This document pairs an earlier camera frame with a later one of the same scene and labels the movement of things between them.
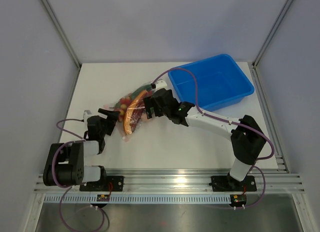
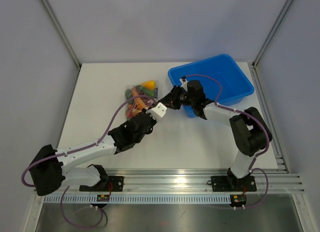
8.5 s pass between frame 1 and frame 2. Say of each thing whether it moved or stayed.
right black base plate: stayed
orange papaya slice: moved
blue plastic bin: stayed
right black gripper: moved
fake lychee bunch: moved
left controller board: stayed
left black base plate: stayed
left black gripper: moved
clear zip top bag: moved
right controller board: stayed
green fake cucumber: moved
